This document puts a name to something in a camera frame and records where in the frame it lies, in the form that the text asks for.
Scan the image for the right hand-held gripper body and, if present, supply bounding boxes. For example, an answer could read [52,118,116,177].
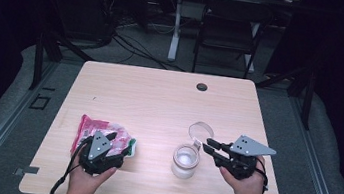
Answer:
[214,132,279,185]

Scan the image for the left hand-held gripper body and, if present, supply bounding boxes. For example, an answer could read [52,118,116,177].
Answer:
[77,128,129,179]

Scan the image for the pink and white plastic bag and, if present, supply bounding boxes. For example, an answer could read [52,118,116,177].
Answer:
[70,113,140,162]

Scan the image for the clear glass jar with lid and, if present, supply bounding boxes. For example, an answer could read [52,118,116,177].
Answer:
[169,118,217,183]

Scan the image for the person's left hand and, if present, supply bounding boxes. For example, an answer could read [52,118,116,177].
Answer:
[65,160,118,194]

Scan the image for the person's right hand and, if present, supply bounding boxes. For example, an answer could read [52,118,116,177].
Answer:
[216,152,271,194]

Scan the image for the dark round table grommet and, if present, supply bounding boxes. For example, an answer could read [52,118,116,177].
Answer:
[195,82,209,93]

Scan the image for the black tape square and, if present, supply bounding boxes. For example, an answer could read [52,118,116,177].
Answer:
[27,92,52,112]

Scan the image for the black metal stand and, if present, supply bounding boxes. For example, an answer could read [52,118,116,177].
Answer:
[28,30,96,99]
[250,59,319,131]

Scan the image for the black folding chair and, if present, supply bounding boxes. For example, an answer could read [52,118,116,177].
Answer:
[190,0,276,83]

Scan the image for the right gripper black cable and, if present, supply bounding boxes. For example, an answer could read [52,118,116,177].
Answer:
[236,156,273,194]

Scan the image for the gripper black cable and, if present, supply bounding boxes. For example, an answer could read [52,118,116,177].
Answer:
[236,156,273,194]
[48,131,93,194]

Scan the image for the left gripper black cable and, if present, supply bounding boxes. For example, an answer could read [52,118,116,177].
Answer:
[48,131,93,194]

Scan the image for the black floor cables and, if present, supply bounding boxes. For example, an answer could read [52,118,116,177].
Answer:
[107,32,190,74]

